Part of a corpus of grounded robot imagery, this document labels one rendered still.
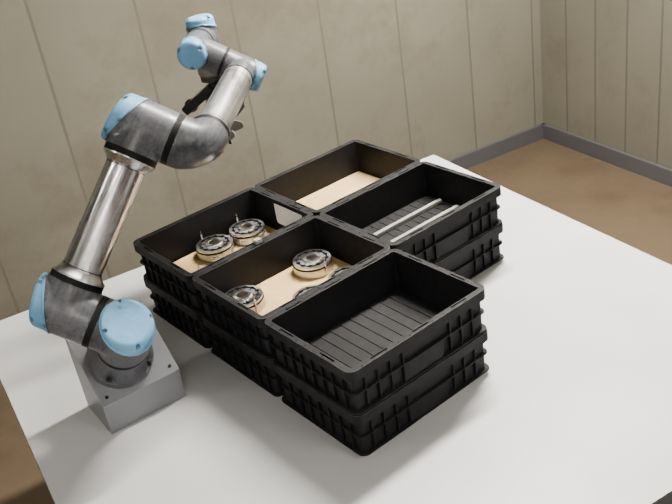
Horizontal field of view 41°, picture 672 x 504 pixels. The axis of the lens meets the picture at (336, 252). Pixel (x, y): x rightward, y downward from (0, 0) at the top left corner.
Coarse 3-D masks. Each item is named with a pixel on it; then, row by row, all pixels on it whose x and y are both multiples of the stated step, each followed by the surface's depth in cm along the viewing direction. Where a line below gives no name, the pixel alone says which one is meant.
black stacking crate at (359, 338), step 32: (352, 288) 208; (384, 288) 215; (416, 288) 213; (448, 288) 203; (288, 320) 198; (320, 320) 205; (352, 320) 208; (384, 320) 207; (416, 320) 205; (480, 320) 198; (288, 352) 193; (352, 352) 197; (416, 352) 187; (448, 352) 193; (320, 384) 188; (352, 384) 177; (384, 384) 183
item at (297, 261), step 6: (306, 252) 234; (318, 252) 232; (324, 252) 232; (294, 258) 231; (300, 258) 231; (330, 258) 229; (294, 264) 229; (300, 264) 228; (306, 264) 228; (312, 264) 227; (318, 264) 228; (306, 270) 226
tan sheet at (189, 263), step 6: (270, 228) 255; (234, 246) 249; (240, 246) 248; (186, 258) 246; (192, 258) 246; (180, 264) 244; (186, 264) 243; (192, 264) 243; (204, 264) 242; (186, 270) 240; (192, 270) 240
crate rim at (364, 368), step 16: (384, 256) 212; (352, 272) 208; (448, 272) 202; (320, 288) 203; (480, 288) 194; (464, 304) 190; (272, 320) 195; (432, 320) 186; (448, 320) 188; (288, 336) 188; (416, 336) 183; (304, 352) 185; (320, 352) 182; (384, 352) 179; (400, 352) 181; (336, 368) 177; (352, 368) 175; (368, 368) 177
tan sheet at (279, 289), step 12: (336, 264) 232; (348, 264) 231; (276, 276) 231; (288, 276) 230; (324, 276) 228; (264, 288) 226; (276, 288) 226; (288, 288) 225; (300, 288) 224; (276, 300) 221; (288, 300) 220; (264, 312) 217
